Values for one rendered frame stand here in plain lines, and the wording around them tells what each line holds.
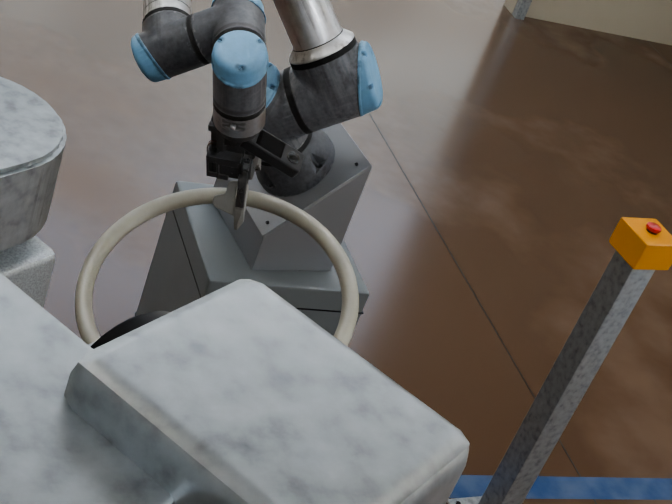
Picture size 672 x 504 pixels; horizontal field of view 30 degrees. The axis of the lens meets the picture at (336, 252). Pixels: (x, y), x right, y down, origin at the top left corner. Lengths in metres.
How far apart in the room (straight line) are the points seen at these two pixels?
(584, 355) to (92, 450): 2.87
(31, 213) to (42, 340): 0.88
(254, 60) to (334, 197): 0.82
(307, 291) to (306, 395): 2.30
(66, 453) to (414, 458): 0.15
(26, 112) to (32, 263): 0.18
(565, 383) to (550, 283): 1.66
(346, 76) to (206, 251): 0.53
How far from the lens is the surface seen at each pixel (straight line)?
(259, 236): 2.82
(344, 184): 2.80
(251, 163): 2.21
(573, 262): 5.28
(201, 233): 2.92
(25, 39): 5.45
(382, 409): 0.58
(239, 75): 2.05
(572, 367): 3.41
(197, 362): 0.57
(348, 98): 2.66
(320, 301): 2.90
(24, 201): 1.45
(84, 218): 4.40
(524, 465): 3.60
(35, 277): 1.55
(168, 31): 2.20
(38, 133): 1.48
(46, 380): 0.58
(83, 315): 2.16
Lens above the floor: 2.43
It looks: 31 degrees down
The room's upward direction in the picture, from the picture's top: 22 degrees clockwise
